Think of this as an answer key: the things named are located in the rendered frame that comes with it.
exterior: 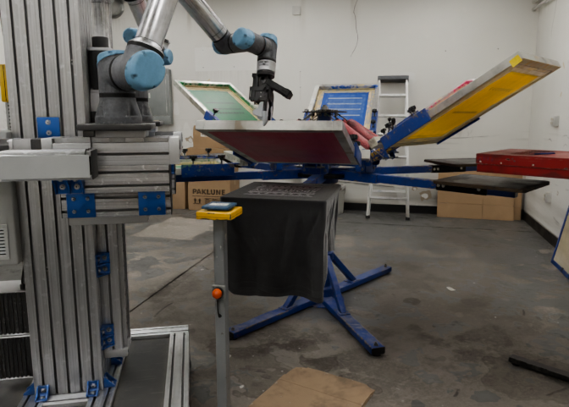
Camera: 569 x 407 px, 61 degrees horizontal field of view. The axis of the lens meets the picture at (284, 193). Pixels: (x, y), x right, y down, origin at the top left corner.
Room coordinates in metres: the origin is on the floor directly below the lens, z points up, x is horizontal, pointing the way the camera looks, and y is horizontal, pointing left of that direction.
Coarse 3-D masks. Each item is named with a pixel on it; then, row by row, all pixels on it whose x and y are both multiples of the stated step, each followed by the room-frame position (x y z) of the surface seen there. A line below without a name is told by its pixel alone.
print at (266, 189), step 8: (264, 184) 2.34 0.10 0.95; (272, 184) 2.34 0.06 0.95; (248, 192) 2.11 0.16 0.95; (256, 192) 2.11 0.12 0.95; (264, 192) 2.11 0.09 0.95; (272, 192) 2.11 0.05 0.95; (280, 192) 2.11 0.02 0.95; (288, 192) 2.11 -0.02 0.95; (296, 192) 2.11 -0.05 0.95; (304, 192) 2.11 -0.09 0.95; (312, 192) 2.11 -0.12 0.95
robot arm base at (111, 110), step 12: (108, 96) 1.60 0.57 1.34; (120, 96) 1.60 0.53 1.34; (132, 96) 1.64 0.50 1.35; (108, 108) 1.59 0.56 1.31; (120, 108) 1.60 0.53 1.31; (132, 108) 1.63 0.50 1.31; (96, 120) 1.61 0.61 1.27; (108, 120) 1.58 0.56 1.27; (120, 120) 1.59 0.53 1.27; (132, 120) 1.61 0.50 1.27
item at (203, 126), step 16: (208, 128) 1.94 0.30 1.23; (224, 128) 1.92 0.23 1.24; (240, 128) 1.91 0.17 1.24; (256, 128) 1.89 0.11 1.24; (272, 128) 1.88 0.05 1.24; (288, 128) 1.86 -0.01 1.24; (304, 128) 1.85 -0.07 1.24; (320, 128) 1.83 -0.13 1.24; (336, 128) 1.82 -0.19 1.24; (224, 144) 2.21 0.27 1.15; (352, 144) 2.19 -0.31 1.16; (352, 160) 2.42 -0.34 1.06
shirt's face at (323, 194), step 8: (248, 184) 2.35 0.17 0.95; (256, 184) 2.35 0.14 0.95; (280, 184) 2.35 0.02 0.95; (288, 184) 2.35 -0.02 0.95; (296, 184) 2.35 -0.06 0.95; (304, 184) 2.35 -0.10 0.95; (312, 184) 2.35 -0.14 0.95; (320, 184) 2.35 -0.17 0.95; (328, 184) 2.35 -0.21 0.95; (336, 184) 2.35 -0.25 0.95; (232, 192) 2.11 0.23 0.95; (240, 192) 2.11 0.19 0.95; (320, 192) 2.11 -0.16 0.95; (328, 192) 2.11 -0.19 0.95; (304, 200) 1.92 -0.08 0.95; (312, 200) 1.92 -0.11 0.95; (320, 200) 1.92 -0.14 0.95
